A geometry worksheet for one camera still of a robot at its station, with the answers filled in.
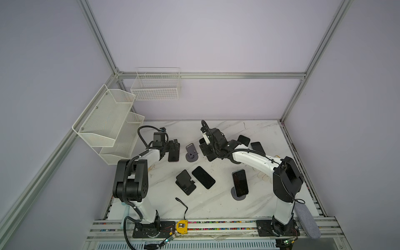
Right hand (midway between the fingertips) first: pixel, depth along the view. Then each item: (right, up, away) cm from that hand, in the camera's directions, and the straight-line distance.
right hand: (202, 145), depth 87 cm
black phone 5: (+19, -18, -11) cm, 28 cm away
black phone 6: (0, +3, -4) cm, 5 cm away
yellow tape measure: (-9, -38, -14) cm, 41 cm away
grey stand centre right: (+12, -3, -25) cm, 28 cm away
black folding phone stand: (-10, -19, -4) cm, 22 cm away
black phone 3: (-19, -7, +14) cm, 24 cm away
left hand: (-21, -1, +11) cm, 24 cm away
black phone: (+38, -2, +18) cm, 42 cm away
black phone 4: (+25, +3, +3) cm, 25 cm away
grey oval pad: (+51, -36, -14) cm, 64 cm away
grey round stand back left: (-6, -7, +8) cm, 12 cm away
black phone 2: (+3, -21, +3) cm, 22 cm away
